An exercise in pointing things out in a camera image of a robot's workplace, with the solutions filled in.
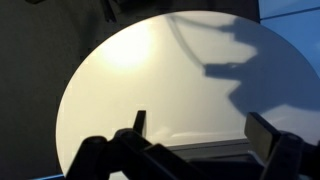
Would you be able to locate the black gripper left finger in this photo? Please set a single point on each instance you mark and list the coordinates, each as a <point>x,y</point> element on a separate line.
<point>110,156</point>

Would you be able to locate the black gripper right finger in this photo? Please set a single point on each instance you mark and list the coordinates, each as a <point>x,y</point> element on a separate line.
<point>283,153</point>

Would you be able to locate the black tool holder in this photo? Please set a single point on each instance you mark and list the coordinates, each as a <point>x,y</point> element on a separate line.
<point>186,5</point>

